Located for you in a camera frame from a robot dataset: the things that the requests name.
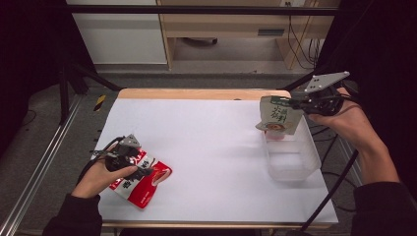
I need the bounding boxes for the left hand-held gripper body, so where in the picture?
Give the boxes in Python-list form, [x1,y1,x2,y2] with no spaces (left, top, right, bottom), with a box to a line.
[89,133,143,173]

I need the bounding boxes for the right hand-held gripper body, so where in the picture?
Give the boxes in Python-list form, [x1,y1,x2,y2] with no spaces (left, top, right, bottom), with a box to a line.
[294,71,352,117]

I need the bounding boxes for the person's left hand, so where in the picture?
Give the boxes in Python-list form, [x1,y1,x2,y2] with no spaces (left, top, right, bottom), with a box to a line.
[70,144,140,200]

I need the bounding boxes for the person's right hand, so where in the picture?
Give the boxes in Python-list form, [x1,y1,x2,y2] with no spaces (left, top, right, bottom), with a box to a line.
[307,86,382,152]

